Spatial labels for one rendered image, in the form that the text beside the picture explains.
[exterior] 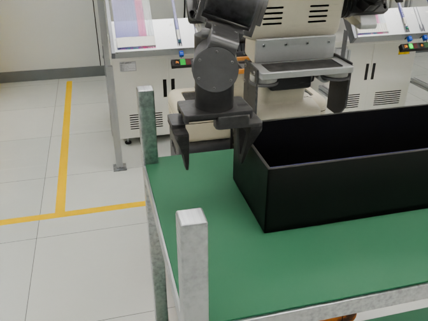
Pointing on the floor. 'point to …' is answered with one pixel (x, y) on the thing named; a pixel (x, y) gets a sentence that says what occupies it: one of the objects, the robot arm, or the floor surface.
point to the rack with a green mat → (267, 248)
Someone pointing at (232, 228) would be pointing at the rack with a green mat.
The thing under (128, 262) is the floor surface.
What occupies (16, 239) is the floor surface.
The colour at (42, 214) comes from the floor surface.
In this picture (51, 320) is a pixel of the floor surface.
